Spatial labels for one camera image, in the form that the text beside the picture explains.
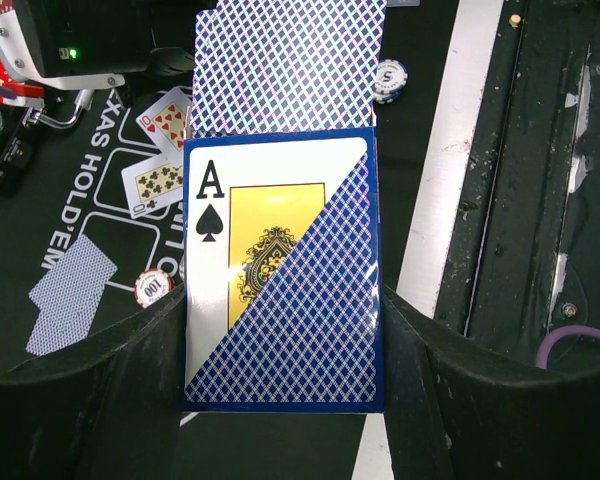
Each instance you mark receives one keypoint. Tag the white table board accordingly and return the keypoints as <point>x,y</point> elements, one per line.
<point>455,150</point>

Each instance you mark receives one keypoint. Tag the red white chip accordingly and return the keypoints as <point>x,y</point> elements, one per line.
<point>151,285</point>

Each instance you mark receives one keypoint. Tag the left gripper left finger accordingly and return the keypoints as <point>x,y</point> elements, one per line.
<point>107,407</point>

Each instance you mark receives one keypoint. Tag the aluminium mounting rail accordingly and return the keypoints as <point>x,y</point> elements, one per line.
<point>507,261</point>

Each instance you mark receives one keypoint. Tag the black poker table mat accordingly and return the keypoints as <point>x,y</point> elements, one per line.
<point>73,187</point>

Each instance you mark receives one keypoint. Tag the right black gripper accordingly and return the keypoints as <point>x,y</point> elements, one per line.
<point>124,35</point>

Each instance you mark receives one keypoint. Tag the blue backed card deck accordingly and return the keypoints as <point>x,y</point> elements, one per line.
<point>287,66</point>

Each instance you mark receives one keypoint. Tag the black aluminium chip case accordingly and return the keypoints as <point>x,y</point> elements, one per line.
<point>23,128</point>

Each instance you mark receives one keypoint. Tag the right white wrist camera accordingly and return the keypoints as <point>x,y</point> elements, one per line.
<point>29,53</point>

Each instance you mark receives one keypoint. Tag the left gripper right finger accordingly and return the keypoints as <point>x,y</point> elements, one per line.
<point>455,410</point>

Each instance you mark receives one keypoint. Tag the ten of clubs card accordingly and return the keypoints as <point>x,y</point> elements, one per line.
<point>152,184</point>

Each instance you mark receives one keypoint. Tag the blue white chip stack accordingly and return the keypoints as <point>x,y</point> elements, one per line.
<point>391,79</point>

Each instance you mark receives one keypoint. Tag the ten of hearts card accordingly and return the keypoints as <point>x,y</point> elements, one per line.
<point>164,121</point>

